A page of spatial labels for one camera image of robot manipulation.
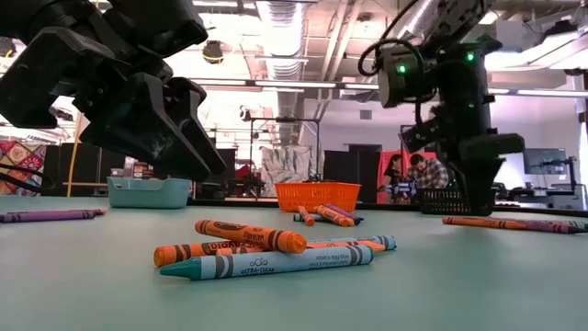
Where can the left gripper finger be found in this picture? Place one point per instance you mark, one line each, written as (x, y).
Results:
(147, 133)
(195, 115)

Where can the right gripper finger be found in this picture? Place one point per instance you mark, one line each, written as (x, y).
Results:
(468, 184)
(489, 184)

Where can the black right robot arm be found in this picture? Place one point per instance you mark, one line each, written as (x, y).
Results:
(464, 78)

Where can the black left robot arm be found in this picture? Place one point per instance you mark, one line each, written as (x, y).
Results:
(151, 23)

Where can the black background robot arm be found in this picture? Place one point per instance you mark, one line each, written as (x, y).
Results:
(572, 170)

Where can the black plastic basket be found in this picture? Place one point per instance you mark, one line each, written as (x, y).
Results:
(436, 202)

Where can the stack of boxes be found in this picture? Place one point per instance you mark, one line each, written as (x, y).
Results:
(138, 172)

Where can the person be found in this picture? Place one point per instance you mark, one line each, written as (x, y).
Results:
(429, 172)
(394, 174)

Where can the black monitor screen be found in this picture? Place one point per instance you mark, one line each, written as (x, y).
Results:
(544, 161)

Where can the teal plastic bin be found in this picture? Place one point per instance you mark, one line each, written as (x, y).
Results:
(149, 193)

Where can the black ceiling spotlight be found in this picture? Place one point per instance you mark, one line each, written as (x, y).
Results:
(212, 51)

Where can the colourful patterned cloth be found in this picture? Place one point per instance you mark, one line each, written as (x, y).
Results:
(20, 156)

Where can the grey equipment box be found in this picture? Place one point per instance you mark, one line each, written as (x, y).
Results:
(569, 197)

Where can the red cloth backdrop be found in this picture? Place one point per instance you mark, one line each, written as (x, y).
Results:
(382, 161)

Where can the long ceiling light strip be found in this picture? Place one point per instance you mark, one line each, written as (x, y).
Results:
(294, 84)

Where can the white patterned sheet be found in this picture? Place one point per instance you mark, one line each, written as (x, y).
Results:
(287, 167)

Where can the orange plastic basket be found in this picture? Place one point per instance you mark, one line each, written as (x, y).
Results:
(298, 195)

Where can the green table mat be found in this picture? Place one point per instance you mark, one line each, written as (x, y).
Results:
(92, 276)

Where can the black metal frame rig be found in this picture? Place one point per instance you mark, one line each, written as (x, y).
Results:
(287, 119)

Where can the silver ventilation duct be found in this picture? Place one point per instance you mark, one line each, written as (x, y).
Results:
(280, 46)

